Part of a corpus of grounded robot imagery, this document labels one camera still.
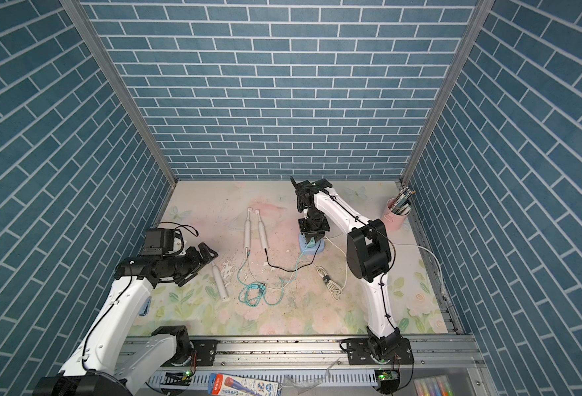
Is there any blue power strip cube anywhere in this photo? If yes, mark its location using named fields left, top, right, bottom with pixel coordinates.
left=298, top=234, right=325, bottom=257

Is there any coloured marker set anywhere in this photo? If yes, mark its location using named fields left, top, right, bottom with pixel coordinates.
left=414, top=376, right=454, bottom=396

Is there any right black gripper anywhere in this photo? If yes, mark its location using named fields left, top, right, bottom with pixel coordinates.
left=299, top=212, right=329, bottom=243

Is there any white electric toothbrush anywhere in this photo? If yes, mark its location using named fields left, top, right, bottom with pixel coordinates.
left=256, top=209, right=269, bottom=251
left=244, top=207, right=253, bottom=257
left=212, top=264, right=228, bottom=300

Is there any clear plastic bag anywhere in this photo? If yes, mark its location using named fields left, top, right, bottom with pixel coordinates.
left=281, top=359, right=341, bottom=394

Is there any pink pen holder cup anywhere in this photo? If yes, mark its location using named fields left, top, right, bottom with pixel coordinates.
left=382, top=198, right=411, bottom=231

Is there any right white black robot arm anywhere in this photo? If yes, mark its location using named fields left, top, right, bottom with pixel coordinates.
left=291, top=179, right=406, bottom=361

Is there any black cable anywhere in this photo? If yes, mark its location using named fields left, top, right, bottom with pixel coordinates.
left=263, top=239, right=324, bottom=273

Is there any teal charging cable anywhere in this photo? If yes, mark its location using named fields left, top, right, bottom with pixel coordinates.
left=235, top=247, right=317, bottom=308

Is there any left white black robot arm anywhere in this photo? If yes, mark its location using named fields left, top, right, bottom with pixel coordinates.
left=33, top=243, right=218, bottom=395

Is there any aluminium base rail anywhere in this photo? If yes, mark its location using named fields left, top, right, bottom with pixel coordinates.
left=62, top=334, right=500, bottom=396

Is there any red blue package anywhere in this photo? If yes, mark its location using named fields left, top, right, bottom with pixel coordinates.
left=208, top=373, right=282, bottom=396

